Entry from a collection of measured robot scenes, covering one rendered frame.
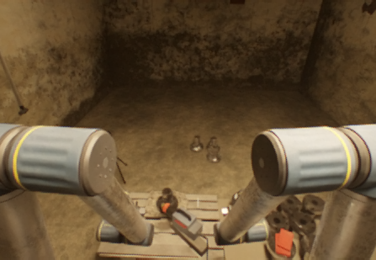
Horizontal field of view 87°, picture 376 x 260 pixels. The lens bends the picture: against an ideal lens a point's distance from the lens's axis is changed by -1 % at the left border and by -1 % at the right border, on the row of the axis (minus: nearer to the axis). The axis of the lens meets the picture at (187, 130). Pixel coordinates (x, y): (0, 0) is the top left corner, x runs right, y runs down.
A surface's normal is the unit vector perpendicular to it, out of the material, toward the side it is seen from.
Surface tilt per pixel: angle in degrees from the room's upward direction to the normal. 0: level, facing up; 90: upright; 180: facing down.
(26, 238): 85
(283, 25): 90
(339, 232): 85
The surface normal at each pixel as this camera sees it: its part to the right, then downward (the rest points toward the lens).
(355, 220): -0.66, 0.26
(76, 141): -0.02, -0.65
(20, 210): 0.89, 0.18
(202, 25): -0.03, 0.51
